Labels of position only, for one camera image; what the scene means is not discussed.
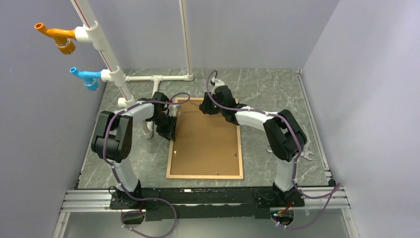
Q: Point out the silver open-end wrench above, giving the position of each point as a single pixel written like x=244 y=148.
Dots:
x=308 y=155

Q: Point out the wooden picture frame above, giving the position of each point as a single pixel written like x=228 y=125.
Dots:
x=205 y=146

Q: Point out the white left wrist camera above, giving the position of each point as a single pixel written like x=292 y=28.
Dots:
x=174 y=110

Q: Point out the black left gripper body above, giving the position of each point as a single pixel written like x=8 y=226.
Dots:
x=165 y=124

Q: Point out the blue pipe fitting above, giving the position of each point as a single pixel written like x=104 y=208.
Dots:
x=90 y=78

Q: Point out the white pvc pipe rack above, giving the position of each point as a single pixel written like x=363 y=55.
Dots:
x=91 y=32

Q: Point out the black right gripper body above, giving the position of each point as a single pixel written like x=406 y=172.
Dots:
x=210 y=107

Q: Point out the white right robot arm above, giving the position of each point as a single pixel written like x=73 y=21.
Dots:
x=285 y=136

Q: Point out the orange pipe fitting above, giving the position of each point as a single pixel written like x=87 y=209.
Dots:
x=62 y=37

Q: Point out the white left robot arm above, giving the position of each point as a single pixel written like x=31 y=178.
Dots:
x=112 y=142

